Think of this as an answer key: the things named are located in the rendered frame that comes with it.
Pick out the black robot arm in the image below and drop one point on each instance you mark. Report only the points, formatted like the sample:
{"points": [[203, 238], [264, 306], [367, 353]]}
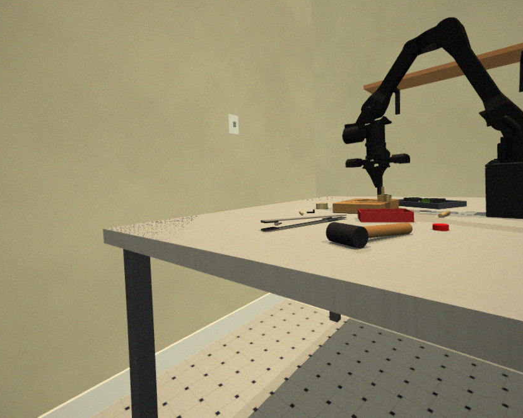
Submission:
{"points": [[449, 34]]}

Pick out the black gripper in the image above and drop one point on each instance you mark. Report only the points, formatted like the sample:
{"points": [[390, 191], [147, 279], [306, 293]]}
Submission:
{"points": [[376, 150]]}

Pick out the red short cylinder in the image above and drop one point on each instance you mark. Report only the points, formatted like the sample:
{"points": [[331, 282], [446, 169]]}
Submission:
{"points": [[440, 227]]}

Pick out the red shallow tray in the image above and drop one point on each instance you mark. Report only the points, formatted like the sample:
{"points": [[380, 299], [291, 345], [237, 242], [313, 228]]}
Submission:
{"points": [[385, 216]]}

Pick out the light wooden board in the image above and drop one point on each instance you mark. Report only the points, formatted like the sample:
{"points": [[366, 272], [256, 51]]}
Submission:
{"points": [[352, 206]]}

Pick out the black-headed mallet with wooden handle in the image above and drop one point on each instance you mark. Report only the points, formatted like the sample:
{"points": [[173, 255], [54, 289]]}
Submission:
{"points": [[357, 236]]}

